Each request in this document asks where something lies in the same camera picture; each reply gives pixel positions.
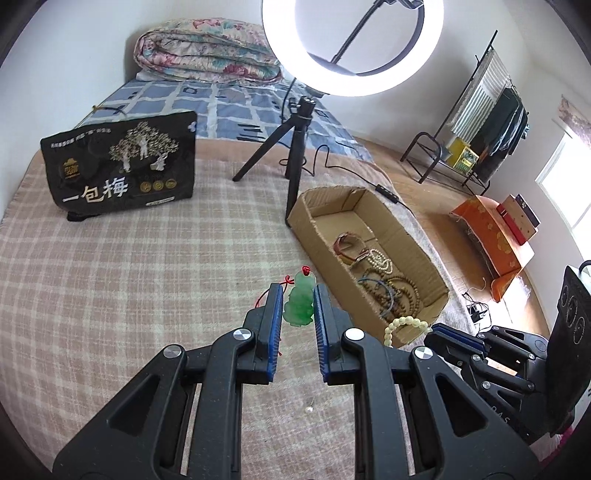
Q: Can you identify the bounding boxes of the white pearl necklace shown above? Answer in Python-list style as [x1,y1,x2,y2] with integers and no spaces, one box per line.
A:
[360,249,394,276]

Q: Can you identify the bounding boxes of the black ring light cable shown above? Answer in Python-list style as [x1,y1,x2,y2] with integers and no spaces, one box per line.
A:
[277,78,413,214]

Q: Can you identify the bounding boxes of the floral curtain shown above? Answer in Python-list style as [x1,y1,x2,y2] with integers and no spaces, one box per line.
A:
[553,95,591,140]

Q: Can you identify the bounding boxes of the beige and red box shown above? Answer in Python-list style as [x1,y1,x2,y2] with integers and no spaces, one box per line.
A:
[496,194,541,245]

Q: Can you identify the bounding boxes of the striped hanging cloth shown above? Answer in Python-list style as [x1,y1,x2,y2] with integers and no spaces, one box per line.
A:
[450,48,509,136]

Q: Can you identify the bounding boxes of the folded floral quilt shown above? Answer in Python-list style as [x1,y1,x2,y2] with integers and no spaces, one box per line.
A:
[134,17,283,85]

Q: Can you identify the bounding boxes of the window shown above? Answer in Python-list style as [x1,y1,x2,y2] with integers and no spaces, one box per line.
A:
[536,133,591,232]

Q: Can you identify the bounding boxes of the brown cardboard box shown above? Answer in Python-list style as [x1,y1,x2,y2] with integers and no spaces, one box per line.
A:
[287,185,451,348]

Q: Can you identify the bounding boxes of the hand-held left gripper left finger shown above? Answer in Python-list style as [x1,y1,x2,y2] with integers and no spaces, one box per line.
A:
[53,282,284,480]

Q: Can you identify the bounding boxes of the black charger with cables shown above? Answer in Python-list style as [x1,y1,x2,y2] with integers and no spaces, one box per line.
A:
[463,287,491,325]

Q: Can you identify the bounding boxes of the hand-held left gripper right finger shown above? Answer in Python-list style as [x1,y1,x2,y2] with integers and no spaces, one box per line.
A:
[313,285,543,480]

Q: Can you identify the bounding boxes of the wooden bead necklace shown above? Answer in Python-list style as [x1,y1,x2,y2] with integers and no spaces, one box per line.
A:
[369,274,428,320]

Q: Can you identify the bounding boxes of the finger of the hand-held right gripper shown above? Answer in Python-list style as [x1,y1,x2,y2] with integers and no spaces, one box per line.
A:
[424,333,539,410]
[431,323,551,366]

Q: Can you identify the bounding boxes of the orange patterned box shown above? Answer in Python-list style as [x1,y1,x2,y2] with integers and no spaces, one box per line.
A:
[450,195,535,303]

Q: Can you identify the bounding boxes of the black clothes rack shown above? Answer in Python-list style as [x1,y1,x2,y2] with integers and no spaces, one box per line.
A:
[401,30,529,197]

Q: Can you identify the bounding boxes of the green jade pendant red cord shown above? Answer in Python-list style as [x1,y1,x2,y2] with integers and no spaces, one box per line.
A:
[256,266,319,328]

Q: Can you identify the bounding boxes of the black phone holder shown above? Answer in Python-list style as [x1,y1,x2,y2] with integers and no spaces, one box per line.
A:
[323,0,426,70]

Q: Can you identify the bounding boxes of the red strap wristwatch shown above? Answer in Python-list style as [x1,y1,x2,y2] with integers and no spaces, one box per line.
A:
[335,234,371,267]

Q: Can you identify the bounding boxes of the black tripod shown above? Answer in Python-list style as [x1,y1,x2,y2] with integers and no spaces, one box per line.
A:
[232,95,320,228]

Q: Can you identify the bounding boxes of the cream bead bracelet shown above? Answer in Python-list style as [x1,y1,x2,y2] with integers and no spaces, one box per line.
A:
[384,316,433,347]

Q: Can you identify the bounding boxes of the blue checked bed sheet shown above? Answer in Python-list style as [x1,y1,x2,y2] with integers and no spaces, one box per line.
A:
[76,76,375,163]

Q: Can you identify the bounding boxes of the dark metal bangle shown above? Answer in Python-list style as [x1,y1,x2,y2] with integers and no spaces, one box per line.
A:
[359,275,394,315]

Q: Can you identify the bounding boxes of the dark hanging clothes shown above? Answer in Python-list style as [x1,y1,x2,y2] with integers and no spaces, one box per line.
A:
[471,87,530,182]

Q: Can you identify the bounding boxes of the yellow box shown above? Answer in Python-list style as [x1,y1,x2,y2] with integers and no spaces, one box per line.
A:
[447,137,479,172]

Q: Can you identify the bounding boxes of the black snack bag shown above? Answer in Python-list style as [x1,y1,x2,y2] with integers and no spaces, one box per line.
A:
[40,112,198,222]

